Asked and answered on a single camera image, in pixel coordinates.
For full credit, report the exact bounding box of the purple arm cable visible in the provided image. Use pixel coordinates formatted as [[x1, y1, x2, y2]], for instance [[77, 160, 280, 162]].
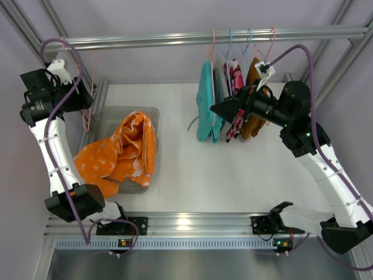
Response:
[[266, 44, 373, 272], [39, 38, 139, 257]]

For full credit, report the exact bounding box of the aluminium frame right post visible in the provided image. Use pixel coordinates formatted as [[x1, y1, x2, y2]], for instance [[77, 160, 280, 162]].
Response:
[[284, 1, 372, 106]]

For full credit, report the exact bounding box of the aluminium frame left post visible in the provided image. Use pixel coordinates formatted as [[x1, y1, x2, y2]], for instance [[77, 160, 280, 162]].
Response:
[[0, 0, 108, 126]]

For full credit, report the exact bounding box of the aluminium hanging rail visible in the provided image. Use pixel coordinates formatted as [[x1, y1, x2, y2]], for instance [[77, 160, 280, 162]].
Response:
[[40, 24, 368, 53]]

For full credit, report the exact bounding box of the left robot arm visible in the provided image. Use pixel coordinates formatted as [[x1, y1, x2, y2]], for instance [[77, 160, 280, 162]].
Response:
[[20, 69, 125, 228]]

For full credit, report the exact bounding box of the slotted cable duct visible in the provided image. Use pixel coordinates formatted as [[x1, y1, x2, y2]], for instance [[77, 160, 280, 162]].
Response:
[[55, 237, 275, 250]]

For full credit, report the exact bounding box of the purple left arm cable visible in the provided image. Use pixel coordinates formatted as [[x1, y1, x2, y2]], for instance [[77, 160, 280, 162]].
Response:
[[39, 38, 139, 257]]

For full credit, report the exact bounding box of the pink hanger under mustard trousers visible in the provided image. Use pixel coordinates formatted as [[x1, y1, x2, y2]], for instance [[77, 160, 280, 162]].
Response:
[[254, 26, 276, 126]]

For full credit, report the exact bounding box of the pink hanger under teal trousers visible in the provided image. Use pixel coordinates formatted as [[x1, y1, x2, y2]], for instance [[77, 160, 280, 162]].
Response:
[[200, 29, 219, 130]]

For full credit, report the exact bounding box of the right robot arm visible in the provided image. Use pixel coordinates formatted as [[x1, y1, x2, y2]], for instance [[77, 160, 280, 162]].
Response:
[[210, 81, 372, 254]]

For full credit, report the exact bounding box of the clear plastic bin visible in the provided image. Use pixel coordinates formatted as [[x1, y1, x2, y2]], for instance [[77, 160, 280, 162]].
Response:
[[75, 106, 159, 198]]

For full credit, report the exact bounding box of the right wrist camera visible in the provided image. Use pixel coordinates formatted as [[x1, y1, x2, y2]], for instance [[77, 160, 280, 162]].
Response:
[[254, 61, 276, 90]]

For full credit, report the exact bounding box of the aluminium frame post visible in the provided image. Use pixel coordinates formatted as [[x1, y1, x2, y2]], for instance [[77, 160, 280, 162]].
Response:
[[284, 1, 372, 106], [0, 0, 108, 126]]

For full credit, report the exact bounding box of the pink hanger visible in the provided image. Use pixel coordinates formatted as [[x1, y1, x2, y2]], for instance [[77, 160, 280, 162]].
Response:
[[254, 26, 276, 126], [62, 43, 98, 132], [200, 29, 219, 130]]

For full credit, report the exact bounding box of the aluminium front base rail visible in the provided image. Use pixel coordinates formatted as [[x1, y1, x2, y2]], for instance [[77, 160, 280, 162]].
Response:
[[43, 212, 361, 237]]

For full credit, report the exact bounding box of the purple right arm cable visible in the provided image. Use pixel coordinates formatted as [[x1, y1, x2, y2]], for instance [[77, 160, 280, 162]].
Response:
[[266, 44, 373, 272]]

